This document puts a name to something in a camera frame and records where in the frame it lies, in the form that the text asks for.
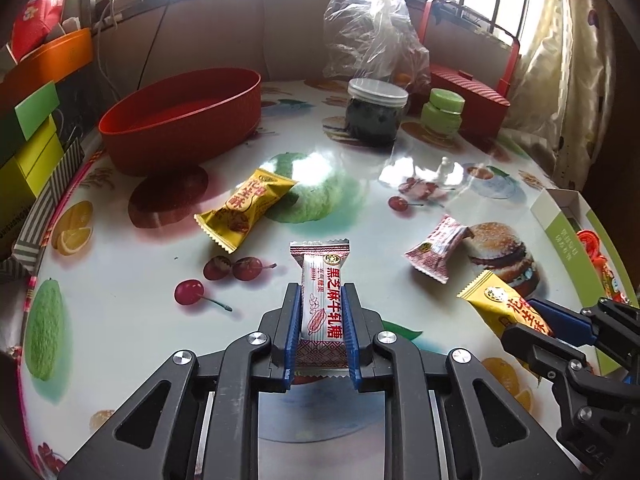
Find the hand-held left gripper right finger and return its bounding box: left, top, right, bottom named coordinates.
left=342, top=282, right=583, bottom=480

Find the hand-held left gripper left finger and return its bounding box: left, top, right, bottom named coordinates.
left=59, top=282, right=303, bottom=480

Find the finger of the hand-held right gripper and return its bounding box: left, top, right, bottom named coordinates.
left=500, top=326, right=597, bottom=387
left=530, top=296, right=640, bottom=362

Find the long gold snack stick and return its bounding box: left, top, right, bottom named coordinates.
left=597, top=259, right=634, bottom=304

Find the yellow candy packet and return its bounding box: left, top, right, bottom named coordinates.
left=456, top=269, right=556, bottom=349
left=194, top=167, right=299, bottom=254

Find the green cardboard box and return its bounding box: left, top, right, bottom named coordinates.
left=530, top=187, right=640, bottom=376

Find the red and white candy packet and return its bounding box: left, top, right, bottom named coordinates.
left=404, top=214, right=476, bottom=285

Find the printed plastic tablecloth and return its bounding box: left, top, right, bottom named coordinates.
left=15, top=77, right=616, bottom=480

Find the glass jar with dark contents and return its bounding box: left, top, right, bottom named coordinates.
left=345, top=78, right=409, bottom=147

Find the green plastic jar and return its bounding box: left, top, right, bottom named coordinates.
left=419, top=88, right=465, bottom=137

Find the red oval bowl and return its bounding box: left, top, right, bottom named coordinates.
left=98, top=68, right=262, bottom=177

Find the cream patterned curtain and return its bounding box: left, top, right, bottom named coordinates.
left=520, top=0, right=622, bottom=192

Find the grey striped box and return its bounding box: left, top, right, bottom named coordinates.
left=12, top=142, right=84, bottom=269

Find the clear plastic bag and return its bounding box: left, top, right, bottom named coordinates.
left=322, top=0, right=432, bottom=92

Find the green and yellow box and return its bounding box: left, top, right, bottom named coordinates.
left=0, top=81, right=67, bottom=242

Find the orange box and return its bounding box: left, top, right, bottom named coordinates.
left=0, top=27, right=95, bottom=107

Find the red printed bag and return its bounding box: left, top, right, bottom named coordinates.
left=10, top=0, right=79, bottom=62

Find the red lidded basket with handle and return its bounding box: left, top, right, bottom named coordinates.
left=417, top=0, right=521, bottom=137

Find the white cable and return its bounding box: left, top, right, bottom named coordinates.
left=93, top=0, right=127, bottom=107

